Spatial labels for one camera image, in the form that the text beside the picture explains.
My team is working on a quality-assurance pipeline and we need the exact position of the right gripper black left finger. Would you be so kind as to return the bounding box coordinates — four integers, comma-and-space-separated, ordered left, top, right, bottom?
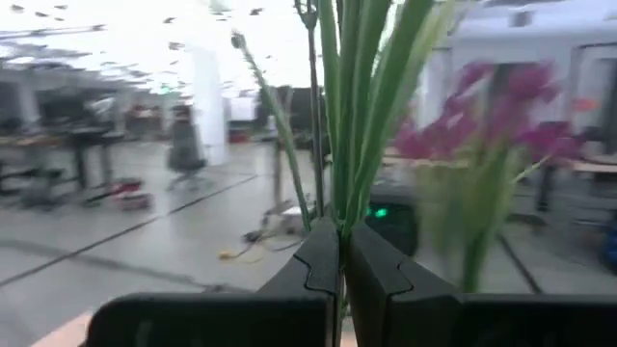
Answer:
84, 216, 341, 347

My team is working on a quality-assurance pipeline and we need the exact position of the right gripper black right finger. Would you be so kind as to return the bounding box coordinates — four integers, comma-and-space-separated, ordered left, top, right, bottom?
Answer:
344, 224, 617, 347

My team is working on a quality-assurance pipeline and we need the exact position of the purple and white flower bunch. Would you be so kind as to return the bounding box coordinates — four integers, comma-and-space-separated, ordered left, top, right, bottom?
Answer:
229, 0, 459, 235

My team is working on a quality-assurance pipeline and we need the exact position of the purple artificial flower stem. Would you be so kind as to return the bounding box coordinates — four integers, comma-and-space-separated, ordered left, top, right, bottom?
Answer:
394, 60, 584, 295

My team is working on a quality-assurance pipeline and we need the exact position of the black box with green light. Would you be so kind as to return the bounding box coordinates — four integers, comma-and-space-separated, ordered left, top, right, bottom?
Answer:
364, 190, 420, 257

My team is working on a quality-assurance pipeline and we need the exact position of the red black floor item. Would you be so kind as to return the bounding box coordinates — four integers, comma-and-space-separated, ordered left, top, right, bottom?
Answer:
111, 176, 154, 212

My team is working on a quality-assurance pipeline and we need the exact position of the grey office chair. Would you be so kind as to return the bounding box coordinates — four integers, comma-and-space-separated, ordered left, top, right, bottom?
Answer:
165, 106, 209, 193

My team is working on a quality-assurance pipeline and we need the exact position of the white column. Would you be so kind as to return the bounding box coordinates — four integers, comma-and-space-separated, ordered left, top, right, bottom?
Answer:
188, 45, 228, 168

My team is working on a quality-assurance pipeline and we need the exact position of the light wooden office table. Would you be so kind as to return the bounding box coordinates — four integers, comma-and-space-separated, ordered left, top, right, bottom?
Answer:
380, 147, 617, 227

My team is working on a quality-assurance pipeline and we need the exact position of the dark office desk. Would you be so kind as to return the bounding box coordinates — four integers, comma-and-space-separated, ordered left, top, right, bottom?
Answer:
0, 129, 127, 211

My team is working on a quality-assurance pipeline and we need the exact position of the black office screen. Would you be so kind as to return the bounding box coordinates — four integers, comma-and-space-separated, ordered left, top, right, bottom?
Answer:
255, 85, 334, 150

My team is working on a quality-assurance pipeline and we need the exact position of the white storage cabinet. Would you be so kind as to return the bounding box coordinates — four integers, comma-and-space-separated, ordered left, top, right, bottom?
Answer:
418, 18, 617, 131

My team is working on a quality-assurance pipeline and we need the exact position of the yellow plug cable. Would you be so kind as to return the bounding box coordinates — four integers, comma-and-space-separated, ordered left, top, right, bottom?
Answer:
217, 243, 271, 265

